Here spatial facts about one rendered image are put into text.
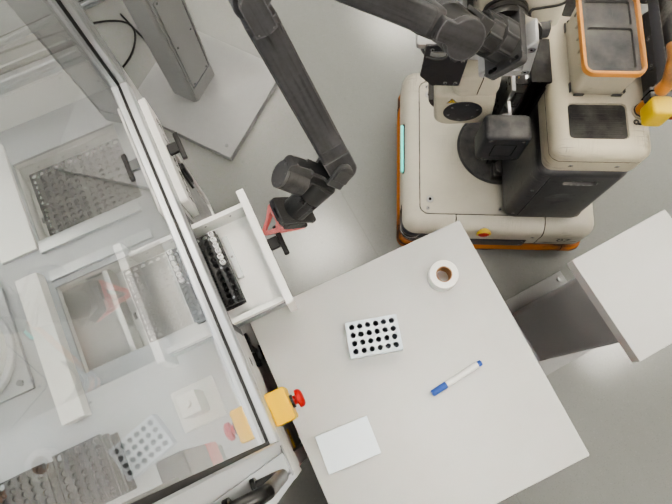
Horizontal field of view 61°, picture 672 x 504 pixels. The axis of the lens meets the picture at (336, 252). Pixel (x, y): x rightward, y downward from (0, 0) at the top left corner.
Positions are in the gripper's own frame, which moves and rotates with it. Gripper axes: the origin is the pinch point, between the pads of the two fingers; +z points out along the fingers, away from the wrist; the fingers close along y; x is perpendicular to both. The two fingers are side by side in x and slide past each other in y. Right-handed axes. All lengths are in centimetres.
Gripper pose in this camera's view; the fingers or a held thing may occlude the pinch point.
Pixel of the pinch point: (271, 230)
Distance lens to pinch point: 131.0
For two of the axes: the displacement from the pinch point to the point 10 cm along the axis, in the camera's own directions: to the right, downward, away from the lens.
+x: 4.3, 8.7, -2.5
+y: -6.5, 1.1, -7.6
